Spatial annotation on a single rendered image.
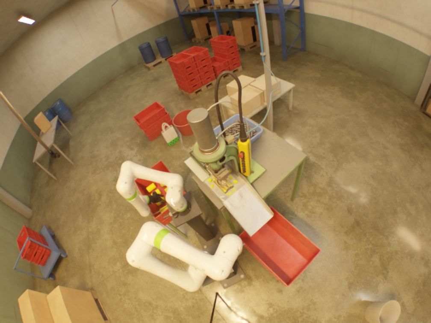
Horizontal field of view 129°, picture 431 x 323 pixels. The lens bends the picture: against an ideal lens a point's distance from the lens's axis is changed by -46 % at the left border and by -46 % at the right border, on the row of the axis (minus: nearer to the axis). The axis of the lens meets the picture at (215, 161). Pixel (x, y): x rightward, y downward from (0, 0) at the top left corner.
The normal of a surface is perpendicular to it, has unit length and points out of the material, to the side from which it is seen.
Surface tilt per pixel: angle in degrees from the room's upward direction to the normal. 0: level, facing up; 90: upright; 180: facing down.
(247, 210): 30
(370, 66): 90
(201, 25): 90
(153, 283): 0
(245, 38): 90
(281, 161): 0
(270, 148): 0
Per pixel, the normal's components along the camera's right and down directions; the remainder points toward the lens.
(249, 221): 0.11, -0.25
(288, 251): -0.22, -0.59
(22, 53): 0.59, 0.55
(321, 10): -0.77, 0.59
